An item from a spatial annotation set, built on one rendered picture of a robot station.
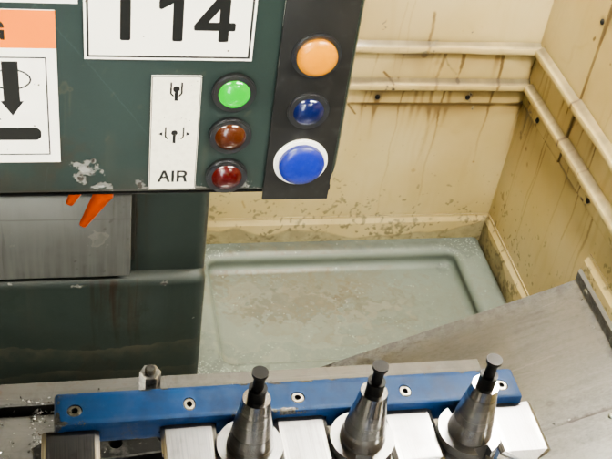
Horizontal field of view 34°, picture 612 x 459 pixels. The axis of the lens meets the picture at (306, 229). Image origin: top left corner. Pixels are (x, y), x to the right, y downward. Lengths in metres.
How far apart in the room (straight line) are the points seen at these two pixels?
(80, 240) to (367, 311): 0.72
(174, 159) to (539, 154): 1.39
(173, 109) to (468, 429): 0.50
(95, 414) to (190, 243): 0.66
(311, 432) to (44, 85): 0.51
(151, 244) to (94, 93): 0.99
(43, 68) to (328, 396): 0.53
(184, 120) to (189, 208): 0.93
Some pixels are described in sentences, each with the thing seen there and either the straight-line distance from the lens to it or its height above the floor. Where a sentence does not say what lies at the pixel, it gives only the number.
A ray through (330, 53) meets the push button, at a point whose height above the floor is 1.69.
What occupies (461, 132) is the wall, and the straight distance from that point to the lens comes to 2.04.
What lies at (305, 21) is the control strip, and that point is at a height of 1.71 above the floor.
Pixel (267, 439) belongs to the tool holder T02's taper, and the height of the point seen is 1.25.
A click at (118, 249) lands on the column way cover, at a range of 1.56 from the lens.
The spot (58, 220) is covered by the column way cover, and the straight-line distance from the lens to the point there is 1.52.
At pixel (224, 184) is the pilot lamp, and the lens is 0.66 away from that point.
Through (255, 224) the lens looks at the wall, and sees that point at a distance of 2.06.
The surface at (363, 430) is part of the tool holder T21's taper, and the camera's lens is 0.96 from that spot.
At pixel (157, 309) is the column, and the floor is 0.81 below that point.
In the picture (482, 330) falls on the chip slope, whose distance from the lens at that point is 1.79.
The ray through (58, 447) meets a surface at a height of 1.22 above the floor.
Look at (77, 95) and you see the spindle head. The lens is 0.62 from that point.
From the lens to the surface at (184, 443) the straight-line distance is 0.98.
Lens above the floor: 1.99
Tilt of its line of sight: 40 degrees down
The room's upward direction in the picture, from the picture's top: 9 degrees clockwise
